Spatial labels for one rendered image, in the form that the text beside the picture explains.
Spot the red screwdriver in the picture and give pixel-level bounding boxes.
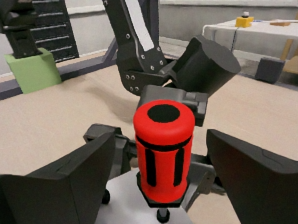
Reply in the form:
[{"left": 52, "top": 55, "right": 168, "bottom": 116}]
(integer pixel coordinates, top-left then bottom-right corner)
[{"left": 133, "top": 100, "right": 195, "bottom": 217}]

